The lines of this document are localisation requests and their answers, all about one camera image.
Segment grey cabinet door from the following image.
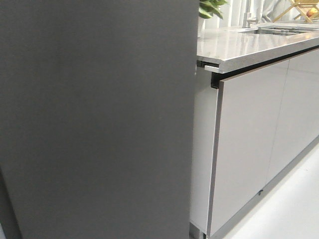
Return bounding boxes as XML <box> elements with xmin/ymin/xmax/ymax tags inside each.
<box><xmin>207</xmin><ymin>60</ymin><xmax>289</xmax><ymax>236</ymax></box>
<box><xmin>267</xmin><ymin>50</ymin><xmax>319</xmax><ymax>182</ymax></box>

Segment grey cabinet side panel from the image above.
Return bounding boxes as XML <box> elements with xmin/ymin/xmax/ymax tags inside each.
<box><xmin>190</xmin><ymin>68</ymin><xmax>217</xmax><ymax>232</ymax></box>

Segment stainless steel sink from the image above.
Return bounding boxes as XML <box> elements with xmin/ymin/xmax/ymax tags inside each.
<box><xmin>240</xmin><ymin>25</ymin><xmax>319</xmax><ymax>36</ymax></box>

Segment red yellow fruit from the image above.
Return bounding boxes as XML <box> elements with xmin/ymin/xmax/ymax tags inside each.
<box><xmin>307</xmin><ymin>8</ymin><xmax>318</xmax><ymax>17</ymax></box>

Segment green potted plant leaves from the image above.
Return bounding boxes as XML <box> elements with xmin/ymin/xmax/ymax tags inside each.
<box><xmin>199</xmin><ymin>0</ymin><xmax>228</xmax><ymax>19</ymax></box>

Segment left grey cabinet door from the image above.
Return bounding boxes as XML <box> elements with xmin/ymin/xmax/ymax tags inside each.
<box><xmin>207</xmin><ymin>60</ymin><xmax>289</xmax><ymax>236</ymax></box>

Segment grey stone countertop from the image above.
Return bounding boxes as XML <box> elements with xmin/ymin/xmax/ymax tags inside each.
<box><xmin>197</xmin><ymin>24</ymin><xmax>319</xmax><ymax>74</ymax></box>

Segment steel kitchen faucet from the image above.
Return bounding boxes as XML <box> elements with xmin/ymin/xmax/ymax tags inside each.
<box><xmin>242</xmin><ymin>0</ymin><xmax>263</xmax><ymax>28</ymax></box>

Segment dark grey fridge door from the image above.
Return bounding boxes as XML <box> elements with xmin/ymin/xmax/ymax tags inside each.
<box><xmin>0</xmin><ymin>0</ymin><xmax>199</xmax><ymax>239</ymax></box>

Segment yellow wooden rack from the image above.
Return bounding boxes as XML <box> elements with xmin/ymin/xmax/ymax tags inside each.
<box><xmin>272</xmin><ymin>0</ymin><xmax>319</xmax><ymax>24</ymax></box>

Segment right grey cabinet door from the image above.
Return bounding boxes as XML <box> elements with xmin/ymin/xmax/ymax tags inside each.
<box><xmin>267</xmin><ymin>50</ymin><xmax>319</xmax><ymax>182</ymax></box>

